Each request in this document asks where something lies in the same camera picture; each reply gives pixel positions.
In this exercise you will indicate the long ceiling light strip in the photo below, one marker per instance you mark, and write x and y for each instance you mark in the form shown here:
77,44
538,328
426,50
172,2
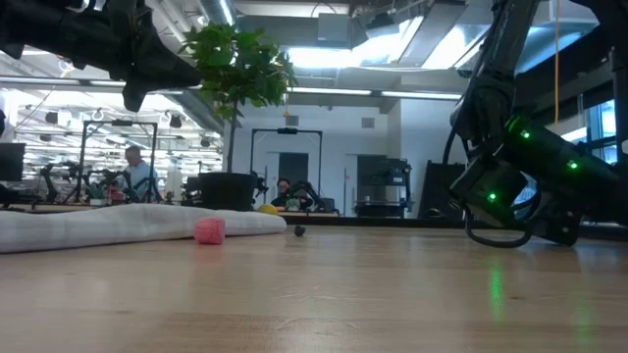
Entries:
378,92

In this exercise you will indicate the large metal ceiling duct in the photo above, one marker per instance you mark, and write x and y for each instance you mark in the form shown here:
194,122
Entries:
441,44

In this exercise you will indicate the pink raspberry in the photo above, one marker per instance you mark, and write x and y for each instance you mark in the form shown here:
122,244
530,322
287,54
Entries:
210,231

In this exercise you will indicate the tall black gantry frame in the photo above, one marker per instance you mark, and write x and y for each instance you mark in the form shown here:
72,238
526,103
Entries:
153,157

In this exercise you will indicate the white checkered cloth towel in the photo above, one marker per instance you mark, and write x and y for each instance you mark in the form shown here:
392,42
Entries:
98,225

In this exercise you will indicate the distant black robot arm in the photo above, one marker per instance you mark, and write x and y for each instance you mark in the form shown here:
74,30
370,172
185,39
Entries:
306,191

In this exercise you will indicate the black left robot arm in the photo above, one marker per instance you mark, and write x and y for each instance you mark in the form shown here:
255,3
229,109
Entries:
49,29

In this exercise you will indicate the standing person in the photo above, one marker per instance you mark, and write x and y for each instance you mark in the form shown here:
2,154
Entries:
140,174

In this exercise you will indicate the seated person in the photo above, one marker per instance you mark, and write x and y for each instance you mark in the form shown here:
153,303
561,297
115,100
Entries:
283,188

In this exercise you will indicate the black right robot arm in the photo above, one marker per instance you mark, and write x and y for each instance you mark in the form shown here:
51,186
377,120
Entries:
495,98

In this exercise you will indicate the black appliance cabinet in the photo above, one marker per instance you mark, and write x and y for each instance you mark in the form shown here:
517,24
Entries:
382,181

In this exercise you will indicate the green potted plant black pot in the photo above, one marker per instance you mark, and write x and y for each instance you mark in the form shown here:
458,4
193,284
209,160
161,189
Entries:
235,64

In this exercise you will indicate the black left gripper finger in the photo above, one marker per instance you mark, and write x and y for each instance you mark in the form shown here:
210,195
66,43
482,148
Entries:
133,95
167,73

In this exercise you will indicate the distant black gantry frame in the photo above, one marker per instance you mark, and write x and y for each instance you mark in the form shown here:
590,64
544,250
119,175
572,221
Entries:
287,131

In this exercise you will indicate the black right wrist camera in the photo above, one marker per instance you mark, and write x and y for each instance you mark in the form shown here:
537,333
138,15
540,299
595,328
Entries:
483,188

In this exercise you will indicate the small dark blueberry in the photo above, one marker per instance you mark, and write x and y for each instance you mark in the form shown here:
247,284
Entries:
299,231

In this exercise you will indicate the black curtain panel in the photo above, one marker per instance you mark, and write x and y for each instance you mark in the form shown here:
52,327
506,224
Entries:
436,186

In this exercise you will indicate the dark background monitor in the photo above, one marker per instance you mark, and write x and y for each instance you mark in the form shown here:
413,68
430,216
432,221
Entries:
12,162

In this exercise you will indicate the black vertical post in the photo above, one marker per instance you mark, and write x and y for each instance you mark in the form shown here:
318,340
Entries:
620,98

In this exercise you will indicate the small yellow lemon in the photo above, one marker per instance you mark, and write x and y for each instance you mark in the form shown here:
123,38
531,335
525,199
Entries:
268,209

